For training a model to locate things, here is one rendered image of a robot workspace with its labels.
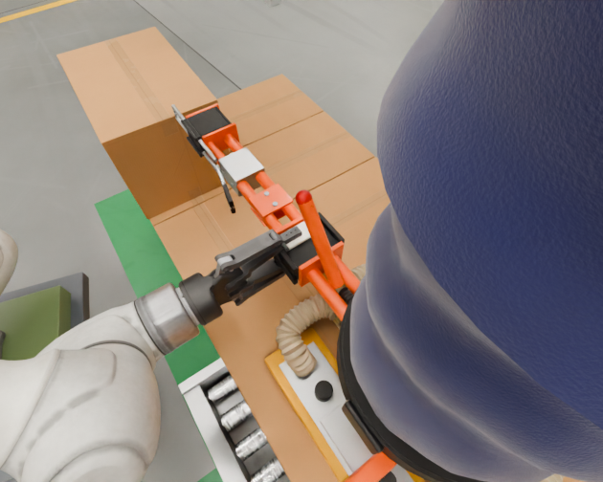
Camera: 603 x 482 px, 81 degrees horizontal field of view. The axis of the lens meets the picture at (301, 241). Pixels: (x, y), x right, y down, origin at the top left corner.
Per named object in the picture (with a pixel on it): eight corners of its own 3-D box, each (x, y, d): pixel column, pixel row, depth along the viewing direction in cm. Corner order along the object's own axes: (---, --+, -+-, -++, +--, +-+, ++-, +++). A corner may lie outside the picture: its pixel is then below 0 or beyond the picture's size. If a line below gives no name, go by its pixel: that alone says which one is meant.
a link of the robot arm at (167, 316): (151, 314, 57) (186, 295, 58) (173, 361, 53) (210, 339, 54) (127, 289, 49) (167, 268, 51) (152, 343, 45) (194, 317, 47)
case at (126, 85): (235, 180, 155) (217, 99, 122) (147, 220, 143) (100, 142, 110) (182, 107, 183) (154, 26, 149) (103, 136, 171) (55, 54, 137)
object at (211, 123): (239, 143, 75) (236, 123, 71) (209, 157, 73) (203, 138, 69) (221, 121, 79) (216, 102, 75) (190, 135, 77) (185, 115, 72)
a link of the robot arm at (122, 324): (166, 339, 57) (176, 383, 46) (67, 398, 53) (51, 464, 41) (130, 285, 53) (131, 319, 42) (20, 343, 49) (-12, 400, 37)
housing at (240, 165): (268, 183, 69) (266, 166, 66) (237, 198, 67) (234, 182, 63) (250, 162, 72) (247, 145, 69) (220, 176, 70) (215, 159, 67)
